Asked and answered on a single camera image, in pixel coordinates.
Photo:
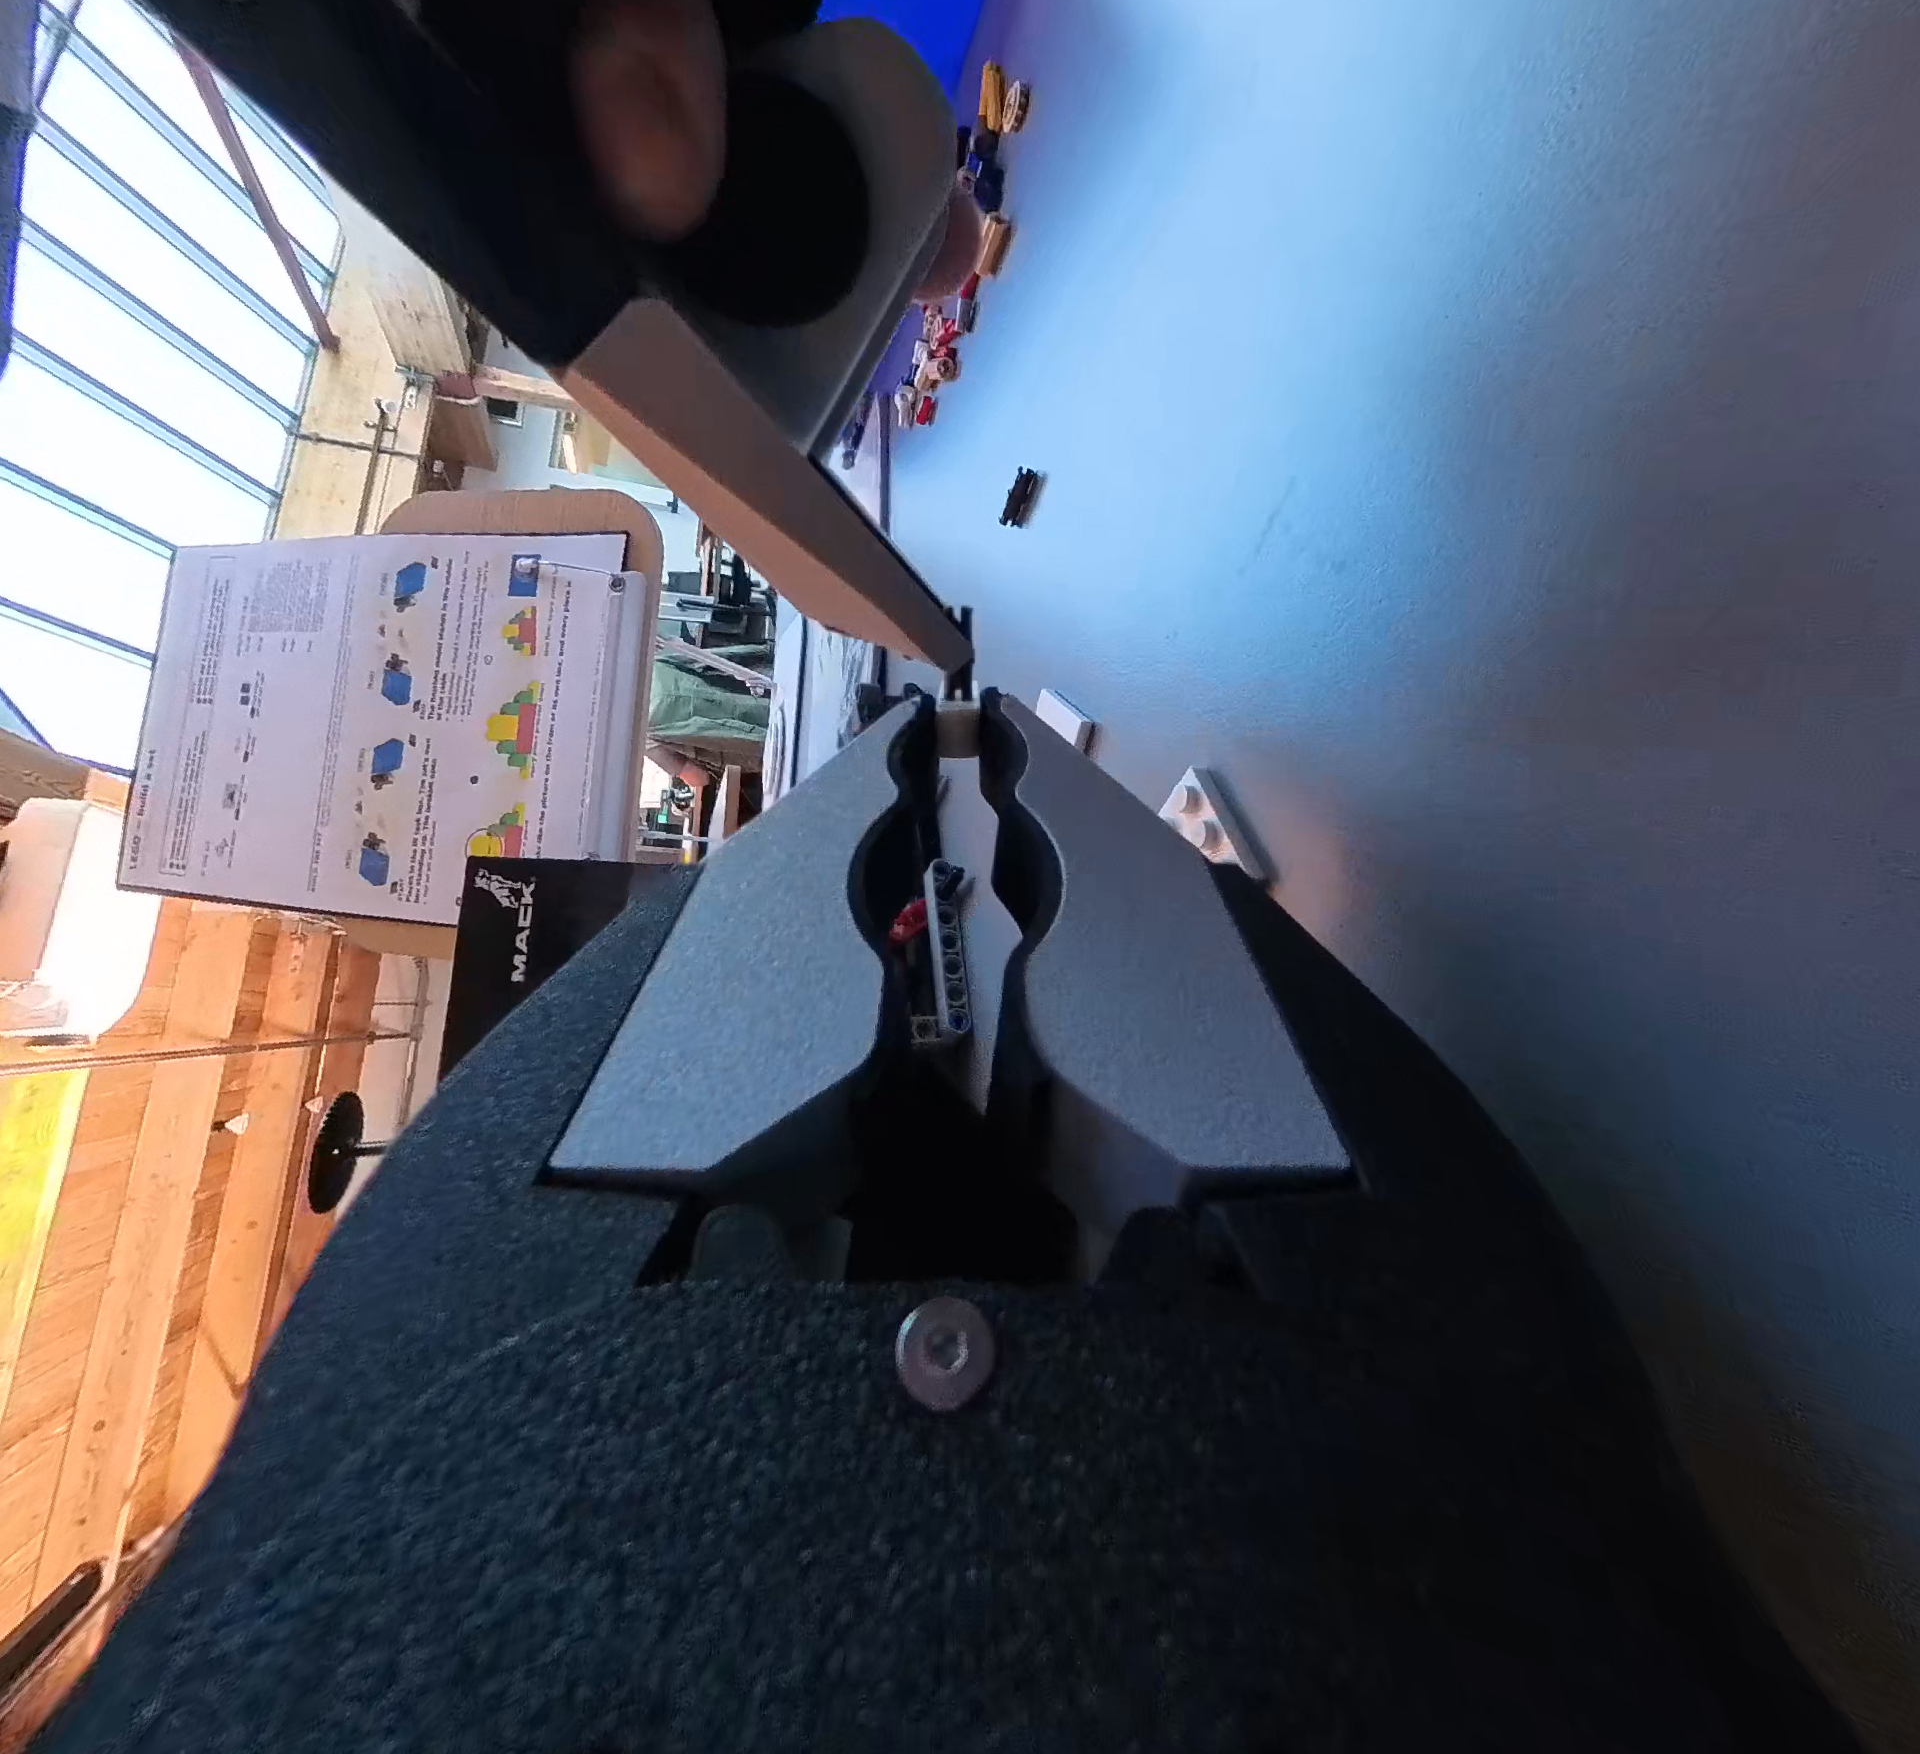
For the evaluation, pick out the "person's right hand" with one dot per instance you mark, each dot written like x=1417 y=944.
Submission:
x=652 y=105

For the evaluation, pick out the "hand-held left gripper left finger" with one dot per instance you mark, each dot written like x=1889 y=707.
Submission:
x=750 y=975

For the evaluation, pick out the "large glass window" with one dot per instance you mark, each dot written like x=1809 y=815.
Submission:
x=134 y=404

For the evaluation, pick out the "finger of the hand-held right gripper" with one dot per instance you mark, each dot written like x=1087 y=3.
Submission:
x=734 y=473

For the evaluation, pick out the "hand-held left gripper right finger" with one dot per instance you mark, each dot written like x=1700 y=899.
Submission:
x=1171 y=1004

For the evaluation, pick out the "white box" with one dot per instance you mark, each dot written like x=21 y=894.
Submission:
x=60 y=914

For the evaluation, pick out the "dark lego set box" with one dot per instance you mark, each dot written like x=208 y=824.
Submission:
x=511 y=953

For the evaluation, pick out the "white square lego tile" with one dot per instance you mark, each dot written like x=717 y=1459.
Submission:
x=1065 y=718

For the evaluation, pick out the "printed instruction sheet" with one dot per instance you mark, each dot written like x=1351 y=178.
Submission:
x=301 y=735

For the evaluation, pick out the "black toothed disc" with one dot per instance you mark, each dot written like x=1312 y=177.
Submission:
x=339 y=1151

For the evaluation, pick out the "grey beam with red pin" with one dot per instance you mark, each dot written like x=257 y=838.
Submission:
x=945 y=966

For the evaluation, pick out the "white studded lego plate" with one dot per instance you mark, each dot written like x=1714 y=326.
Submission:
x=1215 y=824

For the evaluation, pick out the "pile of small lego pieces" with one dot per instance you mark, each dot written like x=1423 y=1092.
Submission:
x=961 y=269

